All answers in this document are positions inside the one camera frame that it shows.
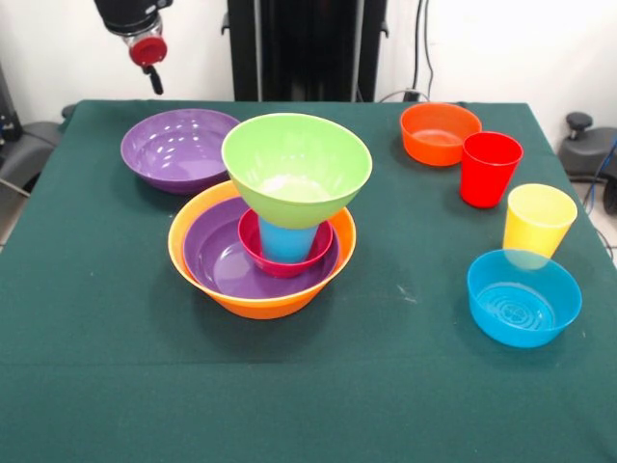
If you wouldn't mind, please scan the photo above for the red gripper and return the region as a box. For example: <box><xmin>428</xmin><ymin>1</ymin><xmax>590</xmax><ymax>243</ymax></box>
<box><xmin>125</xmin><ymin>34</ymin><xmax>169</xmax><ymax>96</ymax></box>

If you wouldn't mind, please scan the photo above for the purple plastic bowl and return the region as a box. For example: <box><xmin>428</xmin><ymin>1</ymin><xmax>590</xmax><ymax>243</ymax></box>
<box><xmin>120</xmin><ymin>108</ymin><xmax>242</xmax><ymax>196</ymax></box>
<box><xmin>183</xmin><ymin>196</ymin><xmax>341</xmax><ymax>300</ymax></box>

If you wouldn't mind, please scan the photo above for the green plastic bowl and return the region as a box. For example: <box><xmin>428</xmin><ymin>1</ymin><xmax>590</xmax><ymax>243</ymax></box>
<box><xmin>221</xmin><ymin>112</ymin><xmax>373</xmax><ymax>231</ymax></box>

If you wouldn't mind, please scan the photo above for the pink plastic bowl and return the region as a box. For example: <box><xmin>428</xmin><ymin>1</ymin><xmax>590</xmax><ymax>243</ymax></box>
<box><xmin>237</xmin><ymin>207</ymin><xmax>335</xmax><ymax>280</ymax></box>

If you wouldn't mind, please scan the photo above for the blue plastic cup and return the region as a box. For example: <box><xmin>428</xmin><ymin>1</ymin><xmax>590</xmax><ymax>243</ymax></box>
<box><xmin>258</xmin><ymin>216</ymin><xmax>322</xmax><ymax>264</ymax></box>

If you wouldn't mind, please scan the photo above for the black padded chair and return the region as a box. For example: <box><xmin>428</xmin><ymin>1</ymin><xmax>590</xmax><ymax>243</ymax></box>
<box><xmin>0</xmin><ymin>119</ymin><xmax>64</xmax><ymax>194</ymax></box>

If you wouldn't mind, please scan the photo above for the large orange plastic bowl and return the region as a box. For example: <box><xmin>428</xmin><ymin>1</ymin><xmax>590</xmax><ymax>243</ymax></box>
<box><xmin>168</xmin><ymin>180</ymin><xmax>358</xmax><ymax>321</ymax></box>

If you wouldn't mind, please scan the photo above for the small red-orange plastic bowl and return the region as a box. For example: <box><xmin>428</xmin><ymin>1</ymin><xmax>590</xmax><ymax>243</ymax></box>
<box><xmin>399</xmin><ymin>101</ymin><xmax>483</xmax><ymax>168</ymax></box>

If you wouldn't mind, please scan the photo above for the dark green tablecloth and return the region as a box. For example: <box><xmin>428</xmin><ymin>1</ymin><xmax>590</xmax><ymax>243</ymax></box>
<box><xmin>0</xmin><ymin>98</ymin><xmax>617</xmax><ymax>463</ymax></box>

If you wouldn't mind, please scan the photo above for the red plastic cup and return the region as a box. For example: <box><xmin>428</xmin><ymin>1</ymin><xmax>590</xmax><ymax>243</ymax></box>
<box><xmin>460</xmin><ymin>130</ymin><xmax>524</xmax><ymax>209</ymax></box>

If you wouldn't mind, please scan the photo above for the yellow plastic cup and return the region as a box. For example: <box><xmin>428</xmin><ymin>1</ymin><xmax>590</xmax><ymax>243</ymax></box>
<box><xmin>502</xmin><ymin>183</ymin><xmax>578</xmax><ymax>259</ymax></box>

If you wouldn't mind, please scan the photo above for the blue plastic bowl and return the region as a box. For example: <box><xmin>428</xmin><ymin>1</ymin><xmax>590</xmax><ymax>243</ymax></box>
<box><xmin>466</xmin><ymin>248</ymin><xmax>583</xmax><ymax>349</ymax></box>

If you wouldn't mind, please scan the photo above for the black hanging cable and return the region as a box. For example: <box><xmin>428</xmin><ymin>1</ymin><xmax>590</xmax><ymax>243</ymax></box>
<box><xmin>380</xmin><ymin>0</ymin><xmax>435</xmax><ymax>103</ymax></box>

